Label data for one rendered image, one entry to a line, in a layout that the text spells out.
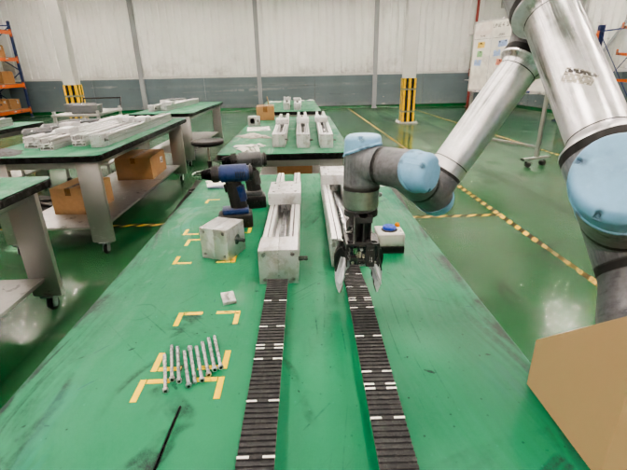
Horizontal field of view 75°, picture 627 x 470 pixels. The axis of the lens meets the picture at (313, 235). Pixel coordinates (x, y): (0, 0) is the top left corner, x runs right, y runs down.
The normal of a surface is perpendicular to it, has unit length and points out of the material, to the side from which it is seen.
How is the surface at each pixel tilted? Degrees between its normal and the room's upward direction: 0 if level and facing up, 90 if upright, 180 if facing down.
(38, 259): 90
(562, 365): 90
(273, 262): 90
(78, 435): 0
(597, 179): 63
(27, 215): 90
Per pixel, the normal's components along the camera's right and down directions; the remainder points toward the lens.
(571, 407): -1.00, 0.04
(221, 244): -0.34, 0.35
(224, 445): -0.02, -0.93
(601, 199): -0.55, -0.16
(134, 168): 0.07, 0.36
